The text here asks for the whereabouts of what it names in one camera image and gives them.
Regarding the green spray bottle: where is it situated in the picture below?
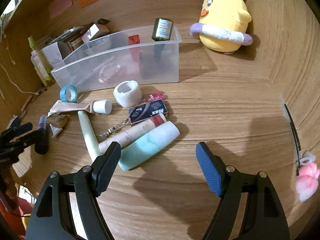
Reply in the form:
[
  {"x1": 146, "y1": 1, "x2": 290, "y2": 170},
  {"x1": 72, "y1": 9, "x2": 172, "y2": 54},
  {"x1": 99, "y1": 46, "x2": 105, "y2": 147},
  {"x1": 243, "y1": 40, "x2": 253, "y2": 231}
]
[{"x1": 28, "y1": 36, "x2": 55, "y2": 87}]

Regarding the white cord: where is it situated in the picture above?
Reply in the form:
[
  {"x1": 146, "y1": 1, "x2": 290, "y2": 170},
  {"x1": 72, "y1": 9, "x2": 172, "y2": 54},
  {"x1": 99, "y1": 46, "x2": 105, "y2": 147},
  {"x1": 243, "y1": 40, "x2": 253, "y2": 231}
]
[{"x1": 0, "y1": 62, "x2": 40, "y2": 96}]

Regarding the dark green glass bottle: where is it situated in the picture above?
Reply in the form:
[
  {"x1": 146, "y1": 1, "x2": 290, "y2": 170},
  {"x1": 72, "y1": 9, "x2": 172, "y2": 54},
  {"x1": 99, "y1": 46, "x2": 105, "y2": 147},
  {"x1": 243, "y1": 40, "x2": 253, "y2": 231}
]
[{"x1": 151, "y1": 18, "x2": 174, "y2": 57}]

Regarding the pink candy wrapper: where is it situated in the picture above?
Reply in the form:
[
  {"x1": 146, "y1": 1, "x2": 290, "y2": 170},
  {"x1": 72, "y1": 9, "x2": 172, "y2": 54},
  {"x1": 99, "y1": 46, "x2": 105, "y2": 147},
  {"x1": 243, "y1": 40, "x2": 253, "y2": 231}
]
[{"x1": 143, "y1": 90, "x2": 166, "y2": 102}]

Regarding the red foil packet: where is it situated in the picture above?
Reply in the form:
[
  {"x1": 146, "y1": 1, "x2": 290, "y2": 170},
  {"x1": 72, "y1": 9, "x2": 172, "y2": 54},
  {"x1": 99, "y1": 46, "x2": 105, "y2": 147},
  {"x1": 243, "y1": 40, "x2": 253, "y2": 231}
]
[{"x1": 128, "y1": 35, "x2": 140, "y2": 65}]

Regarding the light green slim tube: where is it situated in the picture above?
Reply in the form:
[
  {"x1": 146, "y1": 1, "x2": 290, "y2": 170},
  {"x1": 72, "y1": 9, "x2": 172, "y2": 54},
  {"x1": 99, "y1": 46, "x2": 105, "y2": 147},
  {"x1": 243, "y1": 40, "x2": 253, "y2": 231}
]
[{"x1": 78, "y1": 111, "x2": 102, "y2": 162}]

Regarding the blue Max staple box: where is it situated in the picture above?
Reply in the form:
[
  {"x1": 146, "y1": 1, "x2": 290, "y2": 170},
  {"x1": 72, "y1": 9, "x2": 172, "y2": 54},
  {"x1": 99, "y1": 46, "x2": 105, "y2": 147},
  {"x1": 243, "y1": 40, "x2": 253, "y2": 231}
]
[{"x1": 129, "y1": 99, "x2": 168, "y2": 125}]

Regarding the mint blue white bottle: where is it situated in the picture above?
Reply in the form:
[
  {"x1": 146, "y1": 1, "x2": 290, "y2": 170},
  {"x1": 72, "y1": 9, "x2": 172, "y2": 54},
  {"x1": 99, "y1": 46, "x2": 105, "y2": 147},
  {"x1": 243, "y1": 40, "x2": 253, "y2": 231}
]
[{"x1": 118, "y1": 121, "x2": 180, "y2": 171}]

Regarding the white gauze tape roll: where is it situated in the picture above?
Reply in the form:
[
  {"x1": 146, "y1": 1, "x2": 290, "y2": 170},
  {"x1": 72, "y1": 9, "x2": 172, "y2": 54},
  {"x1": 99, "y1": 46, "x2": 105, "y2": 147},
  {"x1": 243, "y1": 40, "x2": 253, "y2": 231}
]
[{"x1": 113, "y1": 80, "x2": 143, "y2": 108}]

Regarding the black cable tie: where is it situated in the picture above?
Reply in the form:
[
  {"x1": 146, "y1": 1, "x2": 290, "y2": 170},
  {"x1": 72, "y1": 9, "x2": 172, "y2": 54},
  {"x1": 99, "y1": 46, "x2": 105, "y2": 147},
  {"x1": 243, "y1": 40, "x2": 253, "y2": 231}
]
[{"x1": 283, "y1": 103, "x2": 301, "y2": 176}]

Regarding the yellow bunny-eared chick plush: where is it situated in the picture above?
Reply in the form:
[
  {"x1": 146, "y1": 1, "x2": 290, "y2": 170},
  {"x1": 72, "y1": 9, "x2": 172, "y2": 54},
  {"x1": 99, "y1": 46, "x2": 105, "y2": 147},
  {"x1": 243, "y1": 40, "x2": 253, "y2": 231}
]
[{"x1": 190, "y1": 0, "x2": 253, "y2": 54}]

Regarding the stack of booklets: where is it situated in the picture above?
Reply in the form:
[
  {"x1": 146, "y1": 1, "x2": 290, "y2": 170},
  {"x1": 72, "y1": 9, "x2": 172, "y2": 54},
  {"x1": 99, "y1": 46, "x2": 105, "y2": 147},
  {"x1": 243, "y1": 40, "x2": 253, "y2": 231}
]
[{"x1": 48, "y1": 25, "x2": 88, "y2": 51}]

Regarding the small white cardboard box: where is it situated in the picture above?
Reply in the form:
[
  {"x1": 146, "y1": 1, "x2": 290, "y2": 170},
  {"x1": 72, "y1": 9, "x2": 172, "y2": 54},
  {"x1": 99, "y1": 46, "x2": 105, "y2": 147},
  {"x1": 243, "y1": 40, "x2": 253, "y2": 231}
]
[{"x1": 81, "y1": 23, "x2": 110, "y2": 43}]

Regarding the white red cylindrical tube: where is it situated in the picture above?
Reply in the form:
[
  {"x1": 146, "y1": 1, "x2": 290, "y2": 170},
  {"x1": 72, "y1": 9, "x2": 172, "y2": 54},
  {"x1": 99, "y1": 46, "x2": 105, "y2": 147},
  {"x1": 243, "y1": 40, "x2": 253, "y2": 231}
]
[{"x1": 98, "y1": 113, "x2": 167, "y2": 153}]

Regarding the pink sticky note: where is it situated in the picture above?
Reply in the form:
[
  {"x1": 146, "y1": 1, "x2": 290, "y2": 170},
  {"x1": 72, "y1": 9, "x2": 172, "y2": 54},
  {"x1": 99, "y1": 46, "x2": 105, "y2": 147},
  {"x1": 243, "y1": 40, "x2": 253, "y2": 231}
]
[{"x1": 48, "y1": 0, "x2": 73, "y2": 19}]

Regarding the white folded paper sheet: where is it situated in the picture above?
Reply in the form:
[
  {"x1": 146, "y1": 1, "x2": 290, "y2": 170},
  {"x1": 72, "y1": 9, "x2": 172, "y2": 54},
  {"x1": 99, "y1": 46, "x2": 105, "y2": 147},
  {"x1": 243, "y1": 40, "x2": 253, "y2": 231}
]
[{"x1": 42, "y1": 41, "x2": 71, "y2": 62}]

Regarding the pink paw plush keychain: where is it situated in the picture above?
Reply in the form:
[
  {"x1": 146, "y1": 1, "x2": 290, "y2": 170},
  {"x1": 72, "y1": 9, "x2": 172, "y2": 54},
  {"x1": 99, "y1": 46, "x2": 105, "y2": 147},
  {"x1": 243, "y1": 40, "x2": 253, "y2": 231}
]
[{"x1": 296, "y1": 151, "x2": 319, "y2": 202}]

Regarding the pink cosmetic tube white cap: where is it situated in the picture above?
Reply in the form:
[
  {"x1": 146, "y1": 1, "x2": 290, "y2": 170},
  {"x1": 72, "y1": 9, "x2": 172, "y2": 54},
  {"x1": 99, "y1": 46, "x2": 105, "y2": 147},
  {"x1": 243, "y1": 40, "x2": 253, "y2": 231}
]
[{"x1": 49, "y1": 100, "x2": 112, "y2": 114}]

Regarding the clear plastic storage bin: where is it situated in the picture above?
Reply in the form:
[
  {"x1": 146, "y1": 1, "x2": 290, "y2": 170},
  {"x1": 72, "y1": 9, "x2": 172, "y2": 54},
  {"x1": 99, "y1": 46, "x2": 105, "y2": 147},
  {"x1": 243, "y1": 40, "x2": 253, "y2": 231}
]
[{"x1": 52, "y1": 25, "x2": 182, "y2": 93}]

